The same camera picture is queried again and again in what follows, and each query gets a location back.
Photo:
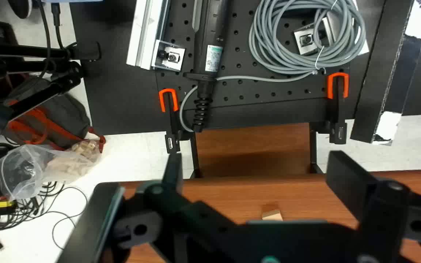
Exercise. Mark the black perforated mounting board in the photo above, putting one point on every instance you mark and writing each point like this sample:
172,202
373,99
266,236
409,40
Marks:
269,97

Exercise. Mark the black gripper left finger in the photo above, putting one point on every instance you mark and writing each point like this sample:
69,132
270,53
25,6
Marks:
172,170

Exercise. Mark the black and orange bag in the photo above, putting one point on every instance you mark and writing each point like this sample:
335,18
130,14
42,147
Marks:
58,118

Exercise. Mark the black tripod stand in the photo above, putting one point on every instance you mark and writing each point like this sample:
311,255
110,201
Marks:
25,52

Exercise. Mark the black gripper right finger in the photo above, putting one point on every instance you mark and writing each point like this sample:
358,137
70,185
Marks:
351,177

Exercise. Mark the black square post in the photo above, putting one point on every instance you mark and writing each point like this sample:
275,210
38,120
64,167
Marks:
380,74

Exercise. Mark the white aluminium rail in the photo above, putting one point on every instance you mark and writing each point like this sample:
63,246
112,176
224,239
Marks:
145,34

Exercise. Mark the black table leg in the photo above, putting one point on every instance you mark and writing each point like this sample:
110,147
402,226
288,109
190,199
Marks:
194,158
313,148

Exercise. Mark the black cylindrical power adapter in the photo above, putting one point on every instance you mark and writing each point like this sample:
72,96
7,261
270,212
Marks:
212,30

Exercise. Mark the clear plastic bag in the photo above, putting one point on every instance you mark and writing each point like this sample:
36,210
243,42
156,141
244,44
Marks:
25,169

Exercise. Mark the orange and black bar clamp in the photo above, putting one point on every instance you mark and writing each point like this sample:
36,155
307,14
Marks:
168,91
338,77

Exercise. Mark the tall light wooden block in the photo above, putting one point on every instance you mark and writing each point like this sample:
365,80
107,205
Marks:
270,212

